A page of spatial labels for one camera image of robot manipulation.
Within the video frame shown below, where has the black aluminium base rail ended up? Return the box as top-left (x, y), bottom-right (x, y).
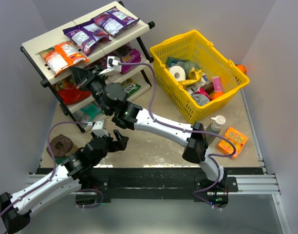
top-left (80, 167), bottom-right (280, 208)

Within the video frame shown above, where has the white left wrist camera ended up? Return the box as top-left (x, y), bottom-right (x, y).
top-left (87, 119), bottom-right (108, 137)

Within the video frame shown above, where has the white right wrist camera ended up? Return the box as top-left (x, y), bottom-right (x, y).
top-left (99, 56), bottom-right (122, 77)

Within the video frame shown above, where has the orange fruit in basket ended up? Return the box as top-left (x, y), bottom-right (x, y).
top-left (211, 91), bottom-right (224, 100)

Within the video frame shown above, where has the orange candy bag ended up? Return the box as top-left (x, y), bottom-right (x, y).
top-left (38, 40), bottom-right (89, 77)

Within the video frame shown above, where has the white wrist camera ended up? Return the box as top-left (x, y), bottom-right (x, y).
top-left (99, 56), bottom-right (122, 77)
top-left (87, 119), bottom-right (108, 137)

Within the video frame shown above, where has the gold foil bag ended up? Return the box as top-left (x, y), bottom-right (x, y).
top-left (178, 67), bottom-right (203, 86)

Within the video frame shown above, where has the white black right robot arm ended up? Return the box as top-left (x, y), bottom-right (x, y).
top-left (70, 62), bottom-right (227, 184)

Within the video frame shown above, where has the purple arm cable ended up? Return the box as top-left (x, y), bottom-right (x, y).
top-left (118, 62), bottom-right (237, 208)
top-left (0, 121), bottom-right (93, 225)

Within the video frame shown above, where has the clear pump soap bottle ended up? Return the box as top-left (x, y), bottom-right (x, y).
top-left (205, 115), bottom-right (226, 144)

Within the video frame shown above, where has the purple candy bag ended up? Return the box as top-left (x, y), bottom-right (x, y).
top-left (92, 7), bottom-right (140, 37)
top-left (62, 19), bottom-right (112, 56)

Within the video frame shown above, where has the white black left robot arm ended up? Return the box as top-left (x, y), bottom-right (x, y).
top-left (0, 130), bottom-right (129, 234)

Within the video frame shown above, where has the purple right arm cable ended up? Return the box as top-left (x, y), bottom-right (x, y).
top-left (118, 62), bottom-right (237, 208)

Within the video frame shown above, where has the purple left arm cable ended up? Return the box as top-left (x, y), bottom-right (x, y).
top-left (0, 121), bottom-right (93, 225)

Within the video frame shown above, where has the orange ball behind basket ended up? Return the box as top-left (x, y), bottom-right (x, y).
top-left (236, 64), bottom-right (246, 74)

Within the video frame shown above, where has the cream black tiered shelf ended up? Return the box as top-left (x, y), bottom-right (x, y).
top-left (20, 1), bottom-right (155, 121)

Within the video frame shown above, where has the green fruit candy bag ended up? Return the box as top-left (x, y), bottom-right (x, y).
top-left (121, 78), bottom-right (141, 96)

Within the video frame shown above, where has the magenta grape candy bag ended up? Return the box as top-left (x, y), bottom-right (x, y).
top-left (114, 43), bottom-right (141, 63)

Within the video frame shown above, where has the white toilet paper roll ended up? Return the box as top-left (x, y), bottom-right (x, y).
top-left (168, 65), bottom-right (186, 82)

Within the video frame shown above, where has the yellow plastic shopping basket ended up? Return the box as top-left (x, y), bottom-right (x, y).
top-left (150, 30), bottom-right (250, 123)

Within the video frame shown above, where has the green brown round tin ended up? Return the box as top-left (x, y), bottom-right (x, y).
top-left (50, 134), bottom-right (78, 164)

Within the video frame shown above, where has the pink box in basket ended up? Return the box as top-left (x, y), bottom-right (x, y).
top-left (212, 76), bottom-right (223, 92)

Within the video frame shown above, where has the orange sponge box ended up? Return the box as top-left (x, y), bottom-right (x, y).
top-left (216, 127), bottom-right (248, 159)

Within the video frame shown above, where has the red fruit candy bag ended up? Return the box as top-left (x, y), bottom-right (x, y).
top-left (53, 75), bottom-right (91, 105)

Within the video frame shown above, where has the teal candy bag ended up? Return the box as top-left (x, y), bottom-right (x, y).
top-left (74, 102), bottom-right (102, 123)

